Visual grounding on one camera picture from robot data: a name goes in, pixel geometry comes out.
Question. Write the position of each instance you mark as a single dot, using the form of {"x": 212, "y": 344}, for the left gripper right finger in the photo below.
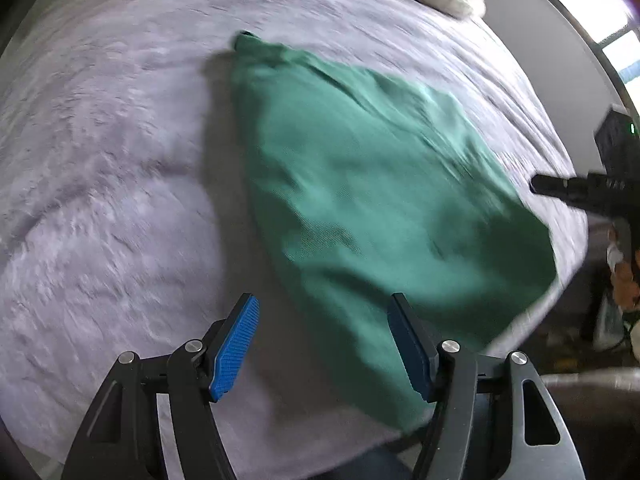
{"x": 493, "y": 418}

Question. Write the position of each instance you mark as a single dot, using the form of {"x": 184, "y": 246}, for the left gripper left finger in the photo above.
{"x": 119, "y": 437}

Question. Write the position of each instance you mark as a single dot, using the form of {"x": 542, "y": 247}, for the green shirt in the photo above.
{"x": 363, "y": 185}

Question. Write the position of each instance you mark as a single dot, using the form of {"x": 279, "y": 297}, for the person right hand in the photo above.
{"x": 625, "y": 288}

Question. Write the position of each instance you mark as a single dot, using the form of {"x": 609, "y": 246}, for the grey embossed bedspread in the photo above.
{"x": 124, "y": 222}

